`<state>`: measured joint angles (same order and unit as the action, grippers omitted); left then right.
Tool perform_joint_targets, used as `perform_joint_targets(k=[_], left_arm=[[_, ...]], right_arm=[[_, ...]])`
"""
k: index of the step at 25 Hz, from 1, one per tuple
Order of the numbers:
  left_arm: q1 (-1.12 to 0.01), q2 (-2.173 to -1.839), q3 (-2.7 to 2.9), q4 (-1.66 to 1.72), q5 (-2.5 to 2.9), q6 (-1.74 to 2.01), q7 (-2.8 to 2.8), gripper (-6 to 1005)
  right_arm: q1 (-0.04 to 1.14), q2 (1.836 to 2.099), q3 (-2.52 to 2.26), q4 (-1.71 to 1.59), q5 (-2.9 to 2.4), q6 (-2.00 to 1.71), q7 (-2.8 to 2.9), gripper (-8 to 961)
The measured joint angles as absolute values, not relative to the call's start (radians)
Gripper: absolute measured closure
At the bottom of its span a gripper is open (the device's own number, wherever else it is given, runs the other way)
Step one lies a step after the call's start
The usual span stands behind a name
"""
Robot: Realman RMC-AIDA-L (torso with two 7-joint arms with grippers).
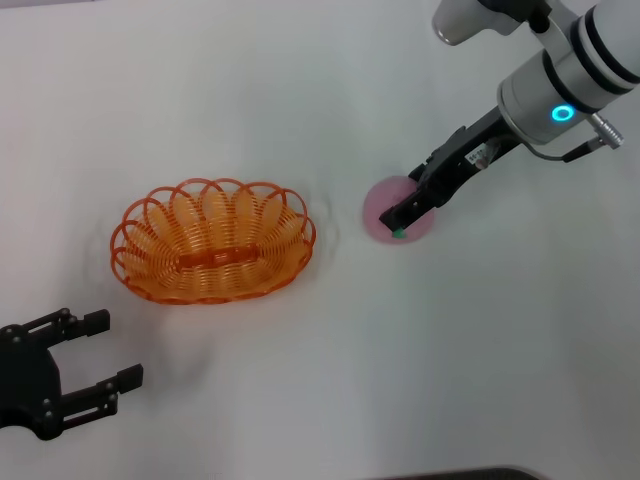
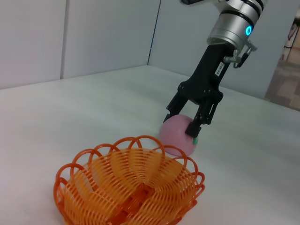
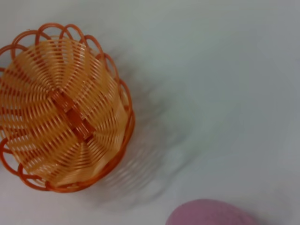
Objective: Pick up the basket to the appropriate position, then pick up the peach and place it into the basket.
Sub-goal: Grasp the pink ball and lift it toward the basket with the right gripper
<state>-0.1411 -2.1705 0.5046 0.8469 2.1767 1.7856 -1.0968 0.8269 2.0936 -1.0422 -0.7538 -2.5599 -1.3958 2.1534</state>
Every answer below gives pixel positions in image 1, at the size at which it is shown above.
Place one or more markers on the pink peach with green leaf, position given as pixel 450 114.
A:
pixel 382 205

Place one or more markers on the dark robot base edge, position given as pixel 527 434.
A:
pixel 462 474

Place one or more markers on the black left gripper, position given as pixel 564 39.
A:
pixel 25 380

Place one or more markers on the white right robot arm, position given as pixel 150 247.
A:
pixel 560 75

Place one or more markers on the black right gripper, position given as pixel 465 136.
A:
pixel 460 160

